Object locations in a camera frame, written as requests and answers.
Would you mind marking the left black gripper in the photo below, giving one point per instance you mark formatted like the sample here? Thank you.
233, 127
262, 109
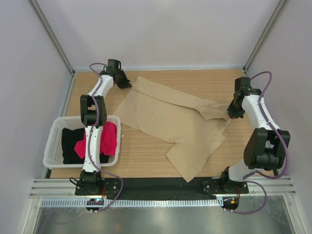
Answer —
126, 84

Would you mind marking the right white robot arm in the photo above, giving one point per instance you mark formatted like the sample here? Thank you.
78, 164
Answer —
267, 147

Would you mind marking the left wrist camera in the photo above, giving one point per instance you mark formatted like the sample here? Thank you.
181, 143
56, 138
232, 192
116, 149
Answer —
113, 66

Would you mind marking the white plastic laundry basket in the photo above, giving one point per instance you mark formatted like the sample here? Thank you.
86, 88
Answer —
53, 151

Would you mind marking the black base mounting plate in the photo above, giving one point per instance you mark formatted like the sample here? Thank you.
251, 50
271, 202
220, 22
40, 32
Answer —
160, 189

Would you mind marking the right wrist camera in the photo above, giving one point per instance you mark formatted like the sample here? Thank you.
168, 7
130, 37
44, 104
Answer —
242, 84

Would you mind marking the beige t shirt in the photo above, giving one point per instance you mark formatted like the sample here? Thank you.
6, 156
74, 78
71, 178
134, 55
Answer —
193, 125

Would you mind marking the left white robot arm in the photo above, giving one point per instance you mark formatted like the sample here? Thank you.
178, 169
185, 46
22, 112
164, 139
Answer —
94, 116

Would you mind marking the black t shirt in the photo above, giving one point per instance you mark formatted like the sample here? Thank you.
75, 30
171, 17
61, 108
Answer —
68, 140

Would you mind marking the aluminium frame post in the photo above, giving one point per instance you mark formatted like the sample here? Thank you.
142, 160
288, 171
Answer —
50, 33
275, 15

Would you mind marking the right aluminium frame post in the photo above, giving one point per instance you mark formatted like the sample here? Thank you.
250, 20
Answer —
275, 15

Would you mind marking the pink t shirt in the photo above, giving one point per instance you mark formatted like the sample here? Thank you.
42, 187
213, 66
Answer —
108, 142

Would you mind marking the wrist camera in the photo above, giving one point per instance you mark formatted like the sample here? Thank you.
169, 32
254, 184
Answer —
113, 66
242, 84

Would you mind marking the aluminium front rail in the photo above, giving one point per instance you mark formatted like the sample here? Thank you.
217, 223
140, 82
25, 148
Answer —
63, 188

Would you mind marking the left aluminium frame post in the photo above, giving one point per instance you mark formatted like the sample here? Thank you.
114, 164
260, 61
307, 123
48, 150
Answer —
50, 33

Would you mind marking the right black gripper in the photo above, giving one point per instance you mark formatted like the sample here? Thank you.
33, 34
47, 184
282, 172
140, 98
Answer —
234, 114

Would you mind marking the white slotted cable duct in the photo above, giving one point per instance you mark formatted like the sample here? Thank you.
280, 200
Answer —
98, 203

